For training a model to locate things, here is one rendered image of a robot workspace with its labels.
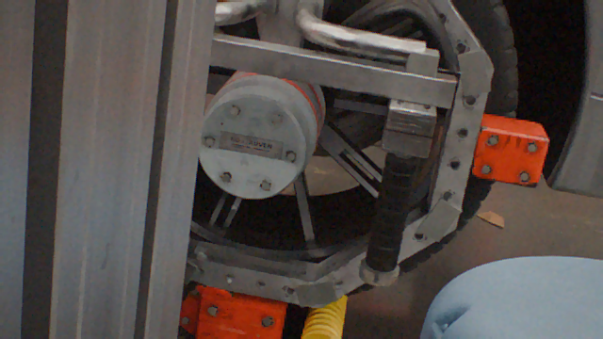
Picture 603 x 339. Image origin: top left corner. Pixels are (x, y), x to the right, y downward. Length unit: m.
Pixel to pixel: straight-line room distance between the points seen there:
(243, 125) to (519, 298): 0.69
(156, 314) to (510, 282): 0.20
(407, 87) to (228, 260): 0.45
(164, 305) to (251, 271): 1.06
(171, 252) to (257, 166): 0.84
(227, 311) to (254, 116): 0.36
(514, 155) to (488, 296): 0.82
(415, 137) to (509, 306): 0.59
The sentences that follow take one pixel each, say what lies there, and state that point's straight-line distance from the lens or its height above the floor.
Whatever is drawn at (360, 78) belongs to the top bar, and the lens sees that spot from 0.91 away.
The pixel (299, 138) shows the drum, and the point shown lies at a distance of 0.98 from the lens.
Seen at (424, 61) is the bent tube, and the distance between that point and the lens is 0.90.
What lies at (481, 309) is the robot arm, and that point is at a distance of 0.31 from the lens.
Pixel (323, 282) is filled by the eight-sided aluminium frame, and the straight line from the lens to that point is 1.20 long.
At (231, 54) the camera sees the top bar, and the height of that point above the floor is 0.97.
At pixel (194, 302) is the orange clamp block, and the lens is 1.26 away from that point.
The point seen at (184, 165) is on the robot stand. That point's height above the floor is 1.13.
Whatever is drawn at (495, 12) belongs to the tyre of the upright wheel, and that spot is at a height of 1.02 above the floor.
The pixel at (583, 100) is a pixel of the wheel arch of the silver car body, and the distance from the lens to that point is 1.36.
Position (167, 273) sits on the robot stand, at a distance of 0.16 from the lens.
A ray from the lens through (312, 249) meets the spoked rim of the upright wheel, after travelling 1.28.
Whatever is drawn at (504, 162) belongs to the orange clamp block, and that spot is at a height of 0.84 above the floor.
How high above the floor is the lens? 1.18
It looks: 20 degrees down
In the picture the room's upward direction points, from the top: 9 degrees clockwise
